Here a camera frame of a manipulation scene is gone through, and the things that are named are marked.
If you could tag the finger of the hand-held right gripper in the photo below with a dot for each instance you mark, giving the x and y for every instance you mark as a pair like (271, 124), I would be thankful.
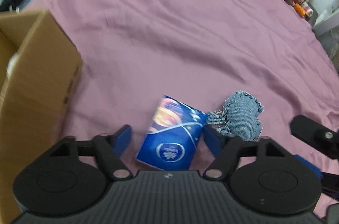
(307, 131)
(308, 165)

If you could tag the white bottle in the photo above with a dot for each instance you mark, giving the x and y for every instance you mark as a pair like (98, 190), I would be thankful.
(309, 9)

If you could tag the blue denim heart patch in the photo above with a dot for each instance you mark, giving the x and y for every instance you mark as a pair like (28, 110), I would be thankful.
(241, 115)

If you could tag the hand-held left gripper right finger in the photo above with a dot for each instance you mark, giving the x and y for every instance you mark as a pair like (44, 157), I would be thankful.
(213, 140)

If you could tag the brown cardboard box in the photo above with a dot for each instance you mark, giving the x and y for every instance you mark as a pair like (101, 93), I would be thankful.
(39, 81)

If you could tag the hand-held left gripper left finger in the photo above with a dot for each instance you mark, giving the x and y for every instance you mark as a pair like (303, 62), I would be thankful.
(123, 138)

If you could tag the blue tissue pack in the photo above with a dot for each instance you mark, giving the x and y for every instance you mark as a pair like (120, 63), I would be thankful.
(172, 142)

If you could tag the purple bed sheet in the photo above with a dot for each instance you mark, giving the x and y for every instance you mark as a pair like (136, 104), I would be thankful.
(185, 41)

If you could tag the orange bottle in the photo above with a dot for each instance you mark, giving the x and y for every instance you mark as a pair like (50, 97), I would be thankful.
(301, 10)

